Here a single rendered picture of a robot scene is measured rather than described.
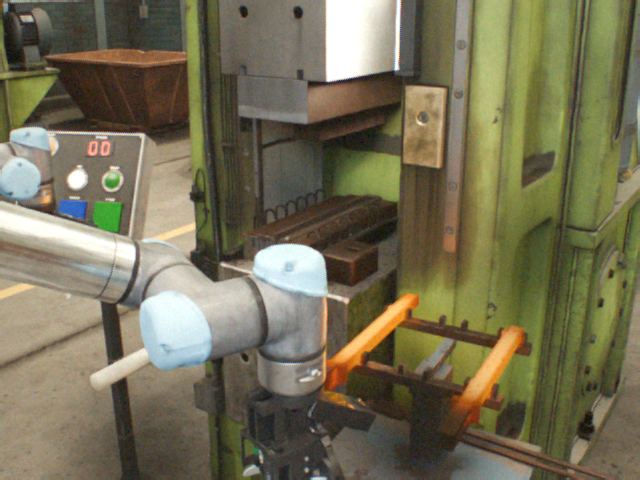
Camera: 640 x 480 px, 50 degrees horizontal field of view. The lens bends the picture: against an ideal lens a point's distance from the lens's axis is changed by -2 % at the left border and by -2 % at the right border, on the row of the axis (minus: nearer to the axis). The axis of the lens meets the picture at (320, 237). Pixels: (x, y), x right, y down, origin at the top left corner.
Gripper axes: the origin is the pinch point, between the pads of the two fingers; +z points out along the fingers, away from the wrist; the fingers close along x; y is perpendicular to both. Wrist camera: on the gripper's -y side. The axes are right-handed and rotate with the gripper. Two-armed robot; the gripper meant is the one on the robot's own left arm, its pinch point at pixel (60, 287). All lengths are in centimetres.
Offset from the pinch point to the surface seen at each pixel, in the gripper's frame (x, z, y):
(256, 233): 8.3, -4.8, -46.6
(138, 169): -19.6, -18.3, -29.4
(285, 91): 19, -40, -48
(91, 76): -648, 28, -254
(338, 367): 64, 0, -27
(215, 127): -18, -27, -52
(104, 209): -20.9, -9.1, -19.9
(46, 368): -137, 93, -29
